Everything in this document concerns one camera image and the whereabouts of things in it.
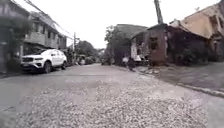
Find person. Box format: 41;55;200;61
121;55;130;69

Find trees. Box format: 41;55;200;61
68;24;149;66

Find grey concrete road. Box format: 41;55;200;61
0;63;224;128

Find thin utility pole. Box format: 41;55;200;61
72;31;78;61

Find brick house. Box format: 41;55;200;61
129;23;211;67

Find white car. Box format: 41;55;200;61
20;48;68;74

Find concrete kerb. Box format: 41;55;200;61
111;64;224;99

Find grey two-storey building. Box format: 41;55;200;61
0;0;68;73

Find grey concrete side lane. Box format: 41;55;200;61
156;61;224;94

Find beige building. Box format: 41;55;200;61
169;1;224;63

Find overhead wires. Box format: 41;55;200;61
13;0;81;43

